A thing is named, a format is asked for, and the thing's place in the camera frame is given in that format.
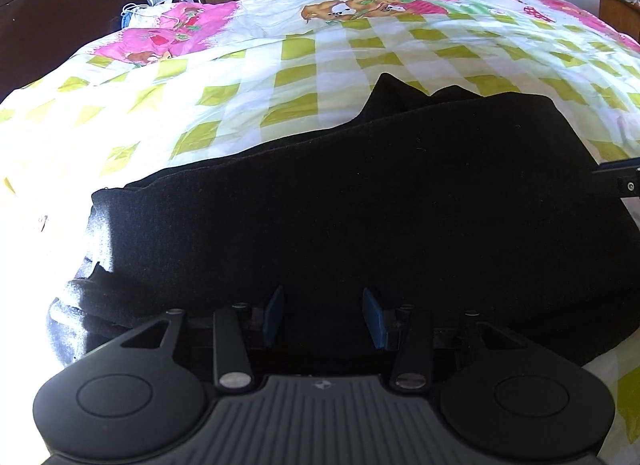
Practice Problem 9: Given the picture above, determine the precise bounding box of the wooden side table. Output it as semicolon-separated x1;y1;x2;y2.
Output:
598;0;640;42

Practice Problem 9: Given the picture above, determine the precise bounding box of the colourful checked bed quilt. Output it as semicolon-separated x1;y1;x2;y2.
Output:
0;0;640;465

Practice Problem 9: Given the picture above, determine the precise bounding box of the dark wooden headboard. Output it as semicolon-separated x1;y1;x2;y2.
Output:
1;0;146;97

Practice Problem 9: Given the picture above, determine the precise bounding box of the white cable bundle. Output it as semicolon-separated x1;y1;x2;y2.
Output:
119;0;190;29

